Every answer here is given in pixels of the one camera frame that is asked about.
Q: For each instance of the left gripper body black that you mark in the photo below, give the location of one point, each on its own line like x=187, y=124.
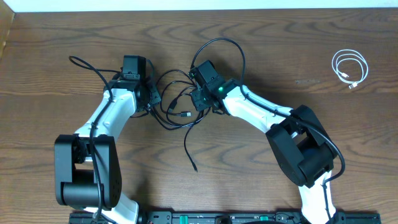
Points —
x=154, y=96

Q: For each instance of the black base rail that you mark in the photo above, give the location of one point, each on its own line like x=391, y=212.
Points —
x=239, y=218

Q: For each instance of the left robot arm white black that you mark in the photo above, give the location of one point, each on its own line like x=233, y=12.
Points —
x=87, y=171

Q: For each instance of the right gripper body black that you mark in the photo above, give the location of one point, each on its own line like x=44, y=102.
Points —
x=200, y=99

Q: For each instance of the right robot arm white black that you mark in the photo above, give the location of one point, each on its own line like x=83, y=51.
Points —
x=301, y=147

